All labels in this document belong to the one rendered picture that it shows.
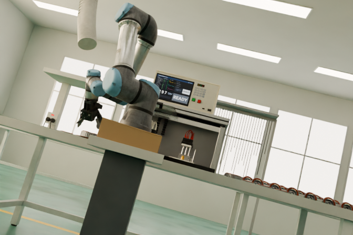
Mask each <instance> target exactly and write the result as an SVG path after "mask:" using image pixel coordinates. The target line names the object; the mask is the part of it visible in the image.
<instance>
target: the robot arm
mask: <svg viewBox="0 0 353 235"><path fill-rule="evenodd" d="M115 22H116V23H118V30H119V31H120V35H119V41H118V47H117V53H116V59H115V65H114V66H112V67H111V68H110V69H108V70H107V72H106V73H105V77H104V78H103V81H102V80H101V72H100V71H99V70H96V69H89V70H87V74H86V87H85V100H84V108H83V109H81V110H80V118H79V121H77V123H76V124H77V127H80V126H81V124H82V122H83V121H84V120H86V121H90V122H92V121H94V120H95V118H96V117H97V119H96V123H97V125H96V127H97V129H99V127H100V124H101V120H102V115H101V114H100V112H99V110H98V109H102V107H103V105H101V104H100V103H98V98H99V97H103V98H105V99H108V100H110V101H112V102H115V103H116V104H119V105H123V106H125V105H127V104H128V103H129V104H130V105H129V108H128V111H127V112H126V114H125V115H124V116H123V118H122V119H121V120H120V123H122V124H126V125H129V126H132V127H136V128H138V129H141V130H144V131H147V132H151V129H152V116H153V113H154V110H155V107H156V104H157V101H158V99H159V95H160V89H159V87H158V86H157V85H156V84H154V83H153V82H151V81H148V80H146V79H139V80H137V79H136V76H137V74H138V72H139V70H140V68H141V67H142V65H143V63H144V61H145V59H146V57H147V55H148V53H149V51H150V49H151V48H153V47H154V45H155V43H156V40H157V36H158V27H157V23H156V21H155V19H154V18H153V17H152V16H151V15H149V14H147V13H146V12H144V11H142V10H141V9H139V8H137V7H136V6H134V5H132V4H130V3H124V4H123V5H122V6H121V7H120V9H119V10H118V12H117V14H116V16H115ZM137 35H139V36H138V37H137ZM137 40H138V42H137ZM136 42H137V44H136Z"/></svg>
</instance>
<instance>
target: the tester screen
mask: <svg viewBox="0 0 353 235"><path fill-rule="evenodd" d="M155 84H156V85H157V86H158V87H159V89H160V90H164V91H167V95H166V94H162V93H160V94H161V95H166V96H169V97H171V98H170V99H167V98H163V97H159V98H161V99H165V100H169V101H172V97H173V93H176V94H180V95H184V96H187V97H190V95H187V94H183V93H179V92H175V91H174V89H175V87H177V88H181V89H185V90H189V91H191V89H192V86H193V83H192V82H187V81H183V80H179V79H175V78H171V77H167V76H163V75H160V74H158V75H157V78H156V81H155ZM173 102H176V101H173ZM177 103H181V102H177ZM181 104H185V103H181ZM185 105H187V104H185Z"/></svg>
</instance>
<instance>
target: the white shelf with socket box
mask: <svg viewBox="0 0 353 235"><path fill-rule="evenodd" d="M43 72H45V73H46V74H48V75H49V76H51V77H52V78H53V79H55V80H56V81H58V82H59V83H62V85H61V88H60V91H59V94H58V97H57V100H56V103H55V106H54V109H53V112H48V114H47V117H46V120H45V123H48V126H47V127H48V128H50V129H54V130H57V128H58V124H59V121H60V118H61V115H62V113H63V110H64V107H65V104H66V101H67V98H68V95H69V91H70V88H71V86H73V87H78V88H82V89H85V87H86V77H82V76H79V75H76V74H72V73H67V72H63V71H59V70H55V69H51V68H47V67H44V68H43ZM45 123H44V125H45ZM44 125H43V126H44Z"/></svg>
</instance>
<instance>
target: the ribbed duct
mask: <svg viewBox="0 0 353 235"><path fill-rule="evenodd" d="M97 5H98V0H80V2H79V10H78V16H77V34H78V46H79V48H81V49H83V50H92V49H94V48H95V47H96V46H97V34H96V13H97Z"/></svg>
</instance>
